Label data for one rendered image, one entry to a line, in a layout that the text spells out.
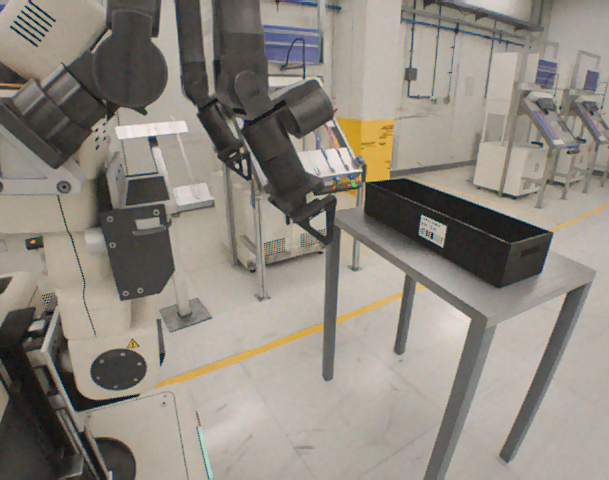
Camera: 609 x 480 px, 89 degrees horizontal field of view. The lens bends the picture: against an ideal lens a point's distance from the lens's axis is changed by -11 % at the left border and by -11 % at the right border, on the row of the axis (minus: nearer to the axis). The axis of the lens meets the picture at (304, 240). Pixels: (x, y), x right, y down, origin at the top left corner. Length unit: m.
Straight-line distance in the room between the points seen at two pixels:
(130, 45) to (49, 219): 0.34
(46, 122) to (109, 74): 0.08
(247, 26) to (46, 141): 0.26
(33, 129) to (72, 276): 0.33
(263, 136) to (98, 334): 0.46
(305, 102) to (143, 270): 0.37
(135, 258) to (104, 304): 0.11
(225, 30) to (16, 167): 0.28
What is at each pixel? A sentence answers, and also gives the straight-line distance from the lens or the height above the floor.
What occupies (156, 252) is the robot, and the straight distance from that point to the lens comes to 0.61.
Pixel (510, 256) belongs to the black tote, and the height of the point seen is 0.88.
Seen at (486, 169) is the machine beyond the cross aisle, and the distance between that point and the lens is 5.06.
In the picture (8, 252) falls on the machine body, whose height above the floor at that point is 0.51.
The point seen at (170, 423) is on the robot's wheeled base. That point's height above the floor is 0.28.
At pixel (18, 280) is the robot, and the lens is 1.04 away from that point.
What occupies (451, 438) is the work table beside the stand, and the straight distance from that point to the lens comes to 1.03.
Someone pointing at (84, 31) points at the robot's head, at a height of 1.30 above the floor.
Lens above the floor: 1.21
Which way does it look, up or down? 24 degrees down
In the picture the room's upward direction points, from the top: straight up
